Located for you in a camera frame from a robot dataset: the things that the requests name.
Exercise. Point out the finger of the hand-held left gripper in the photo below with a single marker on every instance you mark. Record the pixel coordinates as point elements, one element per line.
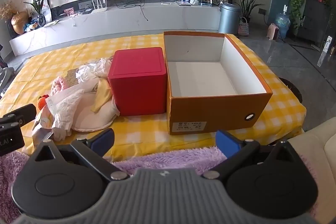
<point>18,111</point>

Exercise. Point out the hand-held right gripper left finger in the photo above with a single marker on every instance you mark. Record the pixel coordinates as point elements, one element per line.
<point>103,138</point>

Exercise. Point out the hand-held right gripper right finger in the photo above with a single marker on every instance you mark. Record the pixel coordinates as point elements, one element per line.
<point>226,141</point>

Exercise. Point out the orange crochet carrot toy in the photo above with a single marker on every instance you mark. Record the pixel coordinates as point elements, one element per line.
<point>42,102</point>

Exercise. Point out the pink and white crochet toy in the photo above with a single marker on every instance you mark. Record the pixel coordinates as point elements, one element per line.
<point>59,83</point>

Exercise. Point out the orange cardboard box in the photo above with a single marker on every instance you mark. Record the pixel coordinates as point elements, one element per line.
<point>199,74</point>

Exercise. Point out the white padded bra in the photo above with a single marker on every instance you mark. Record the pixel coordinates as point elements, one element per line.
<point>97,116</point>

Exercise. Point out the silver foil packet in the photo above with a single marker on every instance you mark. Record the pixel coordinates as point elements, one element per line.
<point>40,125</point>

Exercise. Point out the yellow checked tablecloth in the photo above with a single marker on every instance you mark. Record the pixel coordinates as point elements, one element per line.
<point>136,129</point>

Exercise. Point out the yellow cloth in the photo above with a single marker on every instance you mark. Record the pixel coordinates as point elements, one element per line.
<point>102,94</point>

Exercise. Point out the crumpled white cloth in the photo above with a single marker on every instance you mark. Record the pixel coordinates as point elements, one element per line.
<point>64,106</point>

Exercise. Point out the purple fluffy blanket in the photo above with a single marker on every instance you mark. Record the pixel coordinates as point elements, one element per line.
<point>170,158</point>

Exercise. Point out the beige sponge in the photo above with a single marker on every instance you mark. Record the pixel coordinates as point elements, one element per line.
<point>71,77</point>

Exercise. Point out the red square box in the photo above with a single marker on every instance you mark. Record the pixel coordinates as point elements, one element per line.
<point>137,82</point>

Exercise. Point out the white lace cloth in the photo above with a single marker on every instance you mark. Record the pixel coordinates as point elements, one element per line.
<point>90,69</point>

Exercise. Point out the black round stool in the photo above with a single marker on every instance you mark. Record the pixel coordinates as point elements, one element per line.
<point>292,87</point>

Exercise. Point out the blue snack bag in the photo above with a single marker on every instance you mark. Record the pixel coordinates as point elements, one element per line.
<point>31,26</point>

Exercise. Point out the golden round vase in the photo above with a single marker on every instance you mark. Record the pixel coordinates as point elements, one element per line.
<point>19,22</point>

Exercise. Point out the white paper sheet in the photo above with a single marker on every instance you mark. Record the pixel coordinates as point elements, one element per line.
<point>52,23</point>

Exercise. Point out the cream sofa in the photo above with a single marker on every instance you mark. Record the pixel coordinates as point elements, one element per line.
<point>323,150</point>

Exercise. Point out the dried flower bunch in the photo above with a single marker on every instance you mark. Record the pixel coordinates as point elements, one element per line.
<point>6,10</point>

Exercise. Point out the green plant in glass vase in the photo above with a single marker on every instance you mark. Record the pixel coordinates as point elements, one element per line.
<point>39,7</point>

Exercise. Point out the white marble media console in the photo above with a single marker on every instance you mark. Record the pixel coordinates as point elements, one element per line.
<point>113,24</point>

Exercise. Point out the woven basket bag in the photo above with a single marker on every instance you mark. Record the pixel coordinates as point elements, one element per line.
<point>243,28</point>

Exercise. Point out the pink space heater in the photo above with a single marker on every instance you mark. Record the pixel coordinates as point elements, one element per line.
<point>273,32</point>

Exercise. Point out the grey metal bin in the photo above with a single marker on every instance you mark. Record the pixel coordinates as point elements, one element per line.
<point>229,19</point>

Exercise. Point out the white router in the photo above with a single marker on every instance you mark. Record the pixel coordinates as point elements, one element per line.
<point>99,7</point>

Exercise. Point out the blue water bottle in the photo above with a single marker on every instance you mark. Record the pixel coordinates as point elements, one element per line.
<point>283,22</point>

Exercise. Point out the long-leaf potted plant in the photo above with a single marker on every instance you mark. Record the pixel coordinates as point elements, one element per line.
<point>245,6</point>

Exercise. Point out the dark cabinet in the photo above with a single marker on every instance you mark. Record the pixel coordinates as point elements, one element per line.
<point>313,22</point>

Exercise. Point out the pink photo frame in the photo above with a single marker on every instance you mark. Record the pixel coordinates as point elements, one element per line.
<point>69,12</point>

